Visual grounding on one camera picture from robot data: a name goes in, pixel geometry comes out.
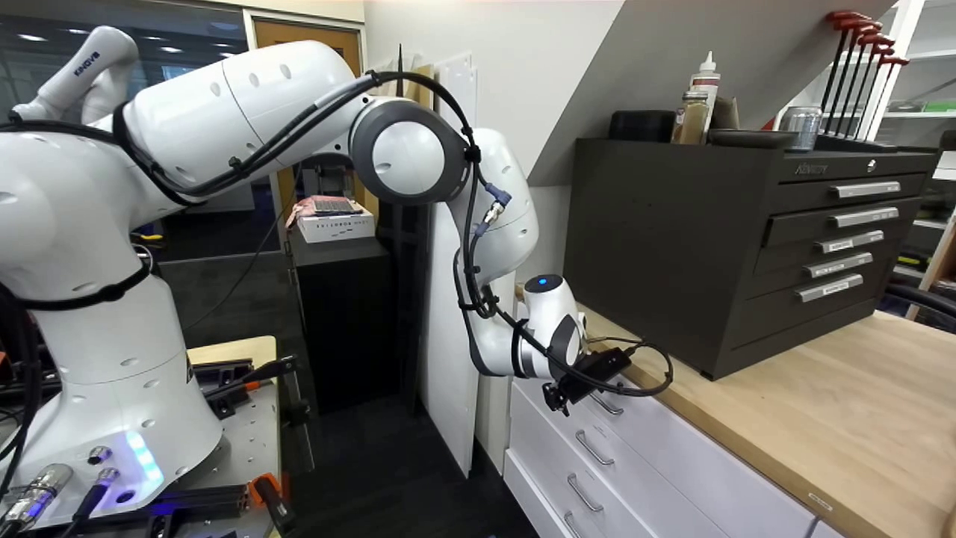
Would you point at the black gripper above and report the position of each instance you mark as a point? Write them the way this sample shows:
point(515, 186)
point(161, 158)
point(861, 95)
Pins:
point(588, 374)

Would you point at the white topmost cabinet drawer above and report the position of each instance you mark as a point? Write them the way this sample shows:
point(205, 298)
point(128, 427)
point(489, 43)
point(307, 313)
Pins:
point(676, 480)

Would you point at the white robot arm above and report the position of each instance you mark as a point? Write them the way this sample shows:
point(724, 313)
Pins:
point(87, 162)

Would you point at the white leaning board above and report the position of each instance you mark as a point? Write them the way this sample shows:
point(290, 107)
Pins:
point(450, 382)

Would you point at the black metal tool chest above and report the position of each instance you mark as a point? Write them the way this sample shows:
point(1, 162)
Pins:
point(727, 256)

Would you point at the brown glue bottle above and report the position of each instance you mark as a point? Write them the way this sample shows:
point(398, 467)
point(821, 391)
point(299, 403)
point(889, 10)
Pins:
point(691, 119)

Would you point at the white cabinet with wood top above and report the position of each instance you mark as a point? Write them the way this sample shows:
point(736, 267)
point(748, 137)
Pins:
point(857, 427)

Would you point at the pink white box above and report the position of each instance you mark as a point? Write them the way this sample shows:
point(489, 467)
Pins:
point(329, 220)

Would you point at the white glue bottle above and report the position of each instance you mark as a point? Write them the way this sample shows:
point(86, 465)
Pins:
point(707, 81)

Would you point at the metal can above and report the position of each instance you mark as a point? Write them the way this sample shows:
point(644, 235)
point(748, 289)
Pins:
point(803, 125)

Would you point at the black pedestal cabinet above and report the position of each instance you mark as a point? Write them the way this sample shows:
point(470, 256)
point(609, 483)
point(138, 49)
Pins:
point(349, 320)

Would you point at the orange handled tool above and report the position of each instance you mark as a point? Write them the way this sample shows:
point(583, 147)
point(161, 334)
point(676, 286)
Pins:
point(274, 503)

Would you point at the red handled clamps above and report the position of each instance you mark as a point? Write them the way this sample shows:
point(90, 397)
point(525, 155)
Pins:
point(861, 54)

